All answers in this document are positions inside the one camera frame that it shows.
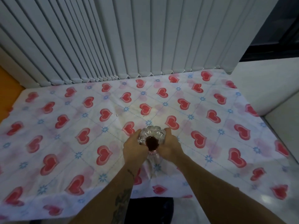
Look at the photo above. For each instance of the person's left hand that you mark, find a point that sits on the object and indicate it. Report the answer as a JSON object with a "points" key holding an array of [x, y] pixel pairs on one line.
{"points": [[133, 153]]}

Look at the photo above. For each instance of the person's right hand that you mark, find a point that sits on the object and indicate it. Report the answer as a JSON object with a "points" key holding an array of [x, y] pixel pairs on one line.
{"points": [[170, 151]]}

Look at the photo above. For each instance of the person's left fingers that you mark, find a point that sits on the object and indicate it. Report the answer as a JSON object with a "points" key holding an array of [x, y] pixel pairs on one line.
{"points": [[138, 134]]}

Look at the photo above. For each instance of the person's right fingers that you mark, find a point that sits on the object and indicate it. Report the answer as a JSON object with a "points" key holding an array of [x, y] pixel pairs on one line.
{"points": [[168, 135]]}

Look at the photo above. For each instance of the clear plastic bottle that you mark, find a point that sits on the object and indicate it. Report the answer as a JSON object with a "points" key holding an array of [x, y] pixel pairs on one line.
{"points": [[151, 135]]}

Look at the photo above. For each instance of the person's right forearm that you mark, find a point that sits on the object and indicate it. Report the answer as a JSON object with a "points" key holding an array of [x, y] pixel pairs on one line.
{"points": [[210, 191]]}

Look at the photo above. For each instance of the person's left forearm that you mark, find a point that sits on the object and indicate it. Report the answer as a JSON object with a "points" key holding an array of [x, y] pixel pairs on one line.
{"points": [[112, 198]]}

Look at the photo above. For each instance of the white red heart tablecloth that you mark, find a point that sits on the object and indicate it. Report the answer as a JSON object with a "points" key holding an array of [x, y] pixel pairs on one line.
{"points": [[93, 128]]}

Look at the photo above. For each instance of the white vertical blinds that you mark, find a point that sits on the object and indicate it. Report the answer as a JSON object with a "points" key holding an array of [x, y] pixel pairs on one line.
{"points": [[130, 34]]}

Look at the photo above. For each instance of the dark window frame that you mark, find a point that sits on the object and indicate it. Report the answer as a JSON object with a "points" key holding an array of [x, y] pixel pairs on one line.
{"points": [[275, 37]]}

